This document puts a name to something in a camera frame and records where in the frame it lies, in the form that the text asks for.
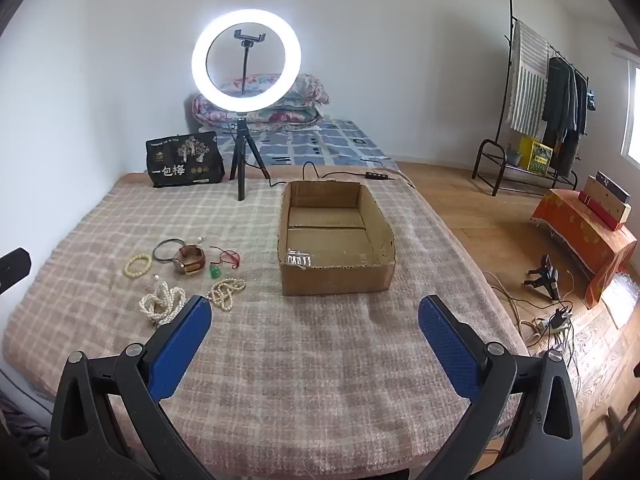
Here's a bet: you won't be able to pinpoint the black tripod stand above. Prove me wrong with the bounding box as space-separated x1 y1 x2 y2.
229 117 271 202

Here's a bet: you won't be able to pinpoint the black metal clothes rack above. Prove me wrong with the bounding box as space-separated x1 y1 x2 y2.
472 0 596 197

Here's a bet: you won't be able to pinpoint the white ring light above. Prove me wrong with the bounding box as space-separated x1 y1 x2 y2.
191 8 302 111

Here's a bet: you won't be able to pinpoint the short pearl necklace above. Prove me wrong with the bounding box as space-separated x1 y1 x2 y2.
207 278 247 311

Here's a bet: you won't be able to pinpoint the tan long box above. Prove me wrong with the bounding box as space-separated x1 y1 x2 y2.
584 171 632 226

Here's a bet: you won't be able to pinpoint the dark patterned cloth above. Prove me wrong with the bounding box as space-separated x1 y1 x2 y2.
0 395 51 466

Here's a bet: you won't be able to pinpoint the blue patterned bed sheet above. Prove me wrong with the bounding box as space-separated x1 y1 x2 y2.
197 119 401 168

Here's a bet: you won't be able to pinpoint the tangled floor cables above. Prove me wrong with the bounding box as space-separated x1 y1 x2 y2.
482 270 583 396

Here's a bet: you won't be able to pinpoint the white power strip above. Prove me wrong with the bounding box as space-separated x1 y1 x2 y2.
537 307 573 333

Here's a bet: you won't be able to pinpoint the dark thin bangle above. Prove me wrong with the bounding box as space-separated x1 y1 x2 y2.
152 238 182 262

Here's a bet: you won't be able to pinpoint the cream bead bracelet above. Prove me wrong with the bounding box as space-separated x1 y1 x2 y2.
123 253 152 277

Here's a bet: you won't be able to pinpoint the black light cable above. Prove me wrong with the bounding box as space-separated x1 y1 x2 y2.
260 161 418 190

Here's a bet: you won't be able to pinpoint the red cord green pendant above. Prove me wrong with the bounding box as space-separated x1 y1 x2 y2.
209 245 242 279

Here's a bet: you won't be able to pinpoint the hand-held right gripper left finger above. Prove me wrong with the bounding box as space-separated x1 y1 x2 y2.
48 294 213 480

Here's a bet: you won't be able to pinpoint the dark hanging clothes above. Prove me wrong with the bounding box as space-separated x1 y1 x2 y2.
541 56 590 177

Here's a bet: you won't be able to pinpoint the black printed snack bag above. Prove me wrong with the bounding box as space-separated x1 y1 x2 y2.
145 131 224 189

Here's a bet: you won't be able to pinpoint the yellow crate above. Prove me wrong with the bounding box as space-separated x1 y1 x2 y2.
519 136 553 177

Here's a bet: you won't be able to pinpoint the orange cloth covered table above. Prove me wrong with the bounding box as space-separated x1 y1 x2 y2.
531 189 638 309

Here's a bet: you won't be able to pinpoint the striped hanging towel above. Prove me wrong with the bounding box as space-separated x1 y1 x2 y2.
507 20 551 138

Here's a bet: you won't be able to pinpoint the small black floor tripod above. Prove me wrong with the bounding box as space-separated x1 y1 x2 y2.
524 255 560 301

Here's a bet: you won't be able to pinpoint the red long box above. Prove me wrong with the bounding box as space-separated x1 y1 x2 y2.
577 191 626 232

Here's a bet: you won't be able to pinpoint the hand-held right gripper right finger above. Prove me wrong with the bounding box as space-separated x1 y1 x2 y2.
417 294 583 480

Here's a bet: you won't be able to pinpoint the plaid pink blanket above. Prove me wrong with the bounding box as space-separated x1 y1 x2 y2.
2 162 531 478

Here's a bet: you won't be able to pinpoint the cardboard box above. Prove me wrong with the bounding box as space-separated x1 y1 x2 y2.
277 180 397 297

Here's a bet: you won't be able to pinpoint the folded floral quilt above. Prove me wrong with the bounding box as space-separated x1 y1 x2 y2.
192 72 331 133

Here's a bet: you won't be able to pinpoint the long pearl necklace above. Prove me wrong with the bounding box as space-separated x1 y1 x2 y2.
139 280 187 328

